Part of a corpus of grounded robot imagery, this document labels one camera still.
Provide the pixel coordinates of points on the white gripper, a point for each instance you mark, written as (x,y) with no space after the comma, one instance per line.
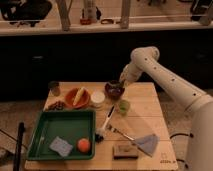
(128,75)

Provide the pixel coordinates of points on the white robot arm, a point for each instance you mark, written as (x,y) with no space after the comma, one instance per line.
(199,156)

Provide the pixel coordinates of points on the purple bowl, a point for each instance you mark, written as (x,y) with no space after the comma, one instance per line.
(114,94)

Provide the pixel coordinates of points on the orange bowl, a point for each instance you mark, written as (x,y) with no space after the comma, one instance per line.
(83,102)

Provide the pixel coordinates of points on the green plastic cup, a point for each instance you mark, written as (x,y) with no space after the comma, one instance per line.
(123,107)

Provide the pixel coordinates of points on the white round container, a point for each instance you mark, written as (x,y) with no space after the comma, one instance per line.
(97,98)

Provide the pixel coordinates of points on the yellow corn cob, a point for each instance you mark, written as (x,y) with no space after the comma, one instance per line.
(78,95)

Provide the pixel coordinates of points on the white black dish brush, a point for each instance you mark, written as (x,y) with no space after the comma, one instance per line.
(99,134)

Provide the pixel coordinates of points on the blue grey cloth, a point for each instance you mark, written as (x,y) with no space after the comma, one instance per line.
(147,144)

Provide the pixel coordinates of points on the brown rectangular block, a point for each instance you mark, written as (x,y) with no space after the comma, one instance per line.
(125,152)

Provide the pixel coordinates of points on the brown grape bunch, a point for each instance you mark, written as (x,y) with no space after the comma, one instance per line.
(59,105)

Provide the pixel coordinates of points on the green plastic tray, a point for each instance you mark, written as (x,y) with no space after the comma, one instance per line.
(68,125)

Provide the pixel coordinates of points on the orange fruit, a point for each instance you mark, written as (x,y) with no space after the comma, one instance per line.
(84,145)

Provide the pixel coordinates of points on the blue sponge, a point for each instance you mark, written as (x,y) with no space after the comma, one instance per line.
(62,147)

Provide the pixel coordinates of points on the black pole stand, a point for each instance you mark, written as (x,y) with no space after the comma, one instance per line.
(17,156)

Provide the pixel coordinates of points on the black office chair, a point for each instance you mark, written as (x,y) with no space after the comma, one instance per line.
(29,12)

